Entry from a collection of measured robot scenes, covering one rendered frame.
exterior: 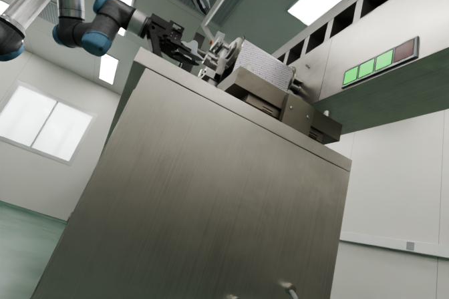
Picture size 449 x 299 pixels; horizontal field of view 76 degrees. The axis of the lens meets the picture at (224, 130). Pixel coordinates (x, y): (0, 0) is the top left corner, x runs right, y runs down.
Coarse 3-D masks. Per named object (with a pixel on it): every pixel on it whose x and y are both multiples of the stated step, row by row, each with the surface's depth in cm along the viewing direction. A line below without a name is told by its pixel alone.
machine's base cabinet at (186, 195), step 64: (128, 128) 59; (192, 128) 66; (256, 128) 73; (128, 192) 57; (192, 192) 62; (256, 192) 69; (320, 192) 77; (64, 256) 50; (128, 256) 55; (192, 256) 60; (256, 256) 66; (320, 256) 73
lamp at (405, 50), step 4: (412, 40) 78; (404, 44) 80; (408, 44) 79; (412, 44) 78; (396, 48) 82; (400, 48) 81; (404, 48) 79; (408, 48) 78; (412, 48) 77; (396, 52) 81; (400, 52) 80; (404, 52) 79; (408, 52) 78; (396, 56) 81; (400, 56) 79; (404, 56) 78; (396, 60) 80
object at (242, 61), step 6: (240, 60) 107; (246, 60) 108; (258, 66) 110; (258, 72) 109; (264, 72) 110; (264, 78) 110; (270, 78) 111; (276, 78) 112; (276, 84) 112; (282, 84) 113; (288, 84) 114
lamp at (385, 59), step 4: (388, 52) 84; (380, 56) 86; (384, 56) 85; (388, 56) 84; (380, 60) 86; (384, 60) 84; (388, 60) 83; (376, 64) 87; (380, 64) 85; (384, 64) 84; (388, 64) 82; (376, 68) 86
